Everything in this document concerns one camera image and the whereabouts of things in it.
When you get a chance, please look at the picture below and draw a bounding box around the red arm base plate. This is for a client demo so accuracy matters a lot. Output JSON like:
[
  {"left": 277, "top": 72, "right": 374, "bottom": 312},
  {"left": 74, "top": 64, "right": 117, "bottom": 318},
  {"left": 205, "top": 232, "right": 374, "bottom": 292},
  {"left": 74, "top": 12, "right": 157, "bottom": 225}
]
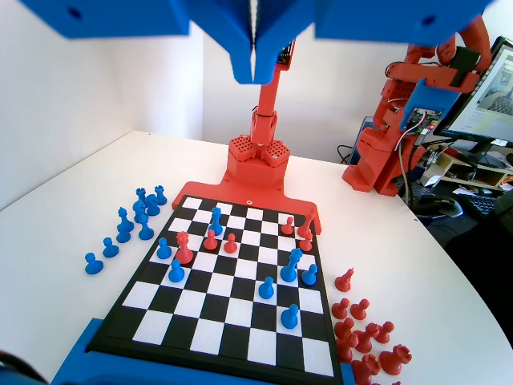
[{"left": 171, "top": 180, "right": 323, "bottom": 236}]

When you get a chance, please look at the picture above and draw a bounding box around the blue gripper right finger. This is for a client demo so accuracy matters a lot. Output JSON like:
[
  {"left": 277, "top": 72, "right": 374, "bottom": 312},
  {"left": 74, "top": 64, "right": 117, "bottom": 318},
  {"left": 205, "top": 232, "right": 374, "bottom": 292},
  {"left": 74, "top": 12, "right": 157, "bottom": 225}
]
[{"left": 253, "top": 0, "right": 336, "bottom": 85}]

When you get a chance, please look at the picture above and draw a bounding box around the black computer monitor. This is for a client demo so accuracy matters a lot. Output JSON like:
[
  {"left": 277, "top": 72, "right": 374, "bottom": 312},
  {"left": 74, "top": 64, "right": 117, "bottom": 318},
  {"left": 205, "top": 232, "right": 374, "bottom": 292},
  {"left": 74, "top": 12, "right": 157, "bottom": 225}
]
[{"left": 431, "top": 34, "right": 513, "bottom": 168}]

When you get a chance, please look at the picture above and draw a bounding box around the blue electronics board holder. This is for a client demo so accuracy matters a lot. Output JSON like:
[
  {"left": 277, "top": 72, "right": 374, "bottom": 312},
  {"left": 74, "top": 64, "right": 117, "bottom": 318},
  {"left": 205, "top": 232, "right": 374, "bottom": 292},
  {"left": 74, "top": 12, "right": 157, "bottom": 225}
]
[{"left": 398, "top": 78, "right": 446, "bottom": 136}]

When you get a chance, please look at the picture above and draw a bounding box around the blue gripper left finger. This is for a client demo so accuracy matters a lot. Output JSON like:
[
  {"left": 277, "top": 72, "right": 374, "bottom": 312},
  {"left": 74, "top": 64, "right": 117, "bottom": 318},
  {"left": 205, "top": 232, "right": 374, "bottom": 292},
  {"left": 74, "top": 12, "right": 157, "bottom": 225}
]
[{"left": 168, "top": 0, "right": 255, "bottom": 86}]

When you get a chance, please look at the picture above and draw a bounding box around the red chess rook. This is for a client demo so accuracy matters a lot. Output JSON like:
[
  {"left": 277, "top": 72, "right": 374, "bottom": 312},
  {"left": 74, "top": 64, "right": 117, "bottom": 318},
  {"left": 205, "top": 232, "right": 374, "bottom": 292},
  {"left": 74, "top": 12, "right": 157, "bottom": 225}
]
[
  {"left": 378, "top": 344, "right": 413, "bottom": 376},
  {"left": 350, "top": 355, "right": 382, "bottom": 385}
]

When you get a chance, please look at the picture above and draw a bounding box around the wooden monitor shelf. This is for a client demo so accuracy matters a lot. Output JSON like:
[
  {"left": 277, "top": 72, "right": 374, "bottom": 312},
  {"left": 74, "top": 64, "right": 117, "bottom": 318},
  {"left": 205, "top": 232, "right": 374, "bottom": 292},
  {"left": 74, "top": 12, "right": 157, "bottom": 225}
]
[{"left": 434, "top": 152, "right": 513, "bottom": 189}]

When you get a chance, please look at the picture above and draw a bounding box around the tall blue piece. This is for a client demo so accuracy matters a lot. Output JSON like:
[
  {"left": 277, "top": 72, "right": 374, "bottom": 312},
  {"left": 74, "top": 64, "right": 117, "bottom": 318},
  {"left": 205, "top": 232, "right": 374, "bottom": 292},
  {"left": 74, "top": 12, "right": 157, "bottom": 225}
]
[{"left": 208, "top": 206, "right": 224, "bottom": 237}]

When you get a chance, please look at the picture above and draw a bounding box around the black white chessboard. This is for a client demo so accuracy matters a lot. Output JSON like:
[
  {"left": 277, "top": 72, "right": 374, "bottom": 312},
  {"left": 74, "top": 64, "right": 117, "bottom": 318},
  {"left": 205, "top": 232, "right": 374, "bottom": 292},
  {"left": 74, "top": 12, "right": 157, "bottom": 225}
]
[{"left": 87, "top": 195, "right": 345, "bottom": 385}]

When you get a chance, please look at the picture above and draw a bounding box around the blue chess bishop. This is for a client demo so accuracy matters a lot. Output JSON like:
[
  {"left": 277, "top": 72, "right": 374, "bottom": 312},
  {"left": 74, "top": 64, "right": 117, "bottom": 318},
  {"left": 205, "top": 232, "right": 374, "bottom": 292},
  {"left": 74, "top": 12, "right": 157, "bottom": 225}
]
[
  {"left": 138, "top": 214, "right": 155, "bottom": 241},
  {"left": 279, "top": 247, "right": 304, "bottom": 284}
]

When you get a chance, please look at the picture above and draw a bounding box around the black keyboard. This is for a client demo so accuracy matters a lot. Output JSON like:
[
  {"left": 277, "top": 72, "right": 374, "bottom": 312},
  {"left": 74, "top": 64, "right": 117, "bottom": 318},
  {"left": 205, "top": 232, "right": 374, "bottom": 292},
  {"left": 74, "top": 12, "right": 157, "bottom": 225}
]
[{"left": 456, "top": 192, "right": 502, "bottom": 222}]

